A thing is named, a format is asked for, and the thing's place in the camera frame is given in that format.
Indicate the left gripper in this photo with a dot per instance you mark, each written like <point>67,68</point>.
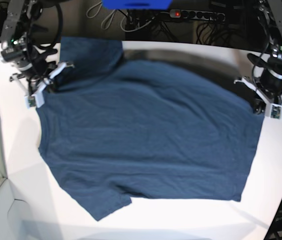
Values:
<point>272,89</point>

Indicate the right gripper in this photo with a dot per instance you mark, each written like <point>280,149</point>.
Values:
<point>37,72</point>

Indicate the dark blue t-shirt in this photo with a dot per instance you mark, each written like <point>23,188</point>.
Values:
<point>115,129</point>

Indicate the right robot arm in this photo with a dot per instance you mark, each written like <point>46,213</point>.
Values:
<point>17,45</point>

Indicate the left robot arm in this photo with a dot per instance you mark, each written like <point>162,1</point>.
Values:
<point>270,59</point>

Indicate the blue plastic bin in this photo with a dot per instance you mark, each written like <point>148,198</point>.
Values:
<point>137,4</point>

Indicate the black power strip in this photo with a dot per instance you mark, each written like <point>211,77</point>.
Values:
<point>197,15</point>

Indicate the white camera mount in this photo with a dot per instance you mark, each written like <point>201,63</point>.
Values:
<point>272,110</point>
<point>33,94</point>

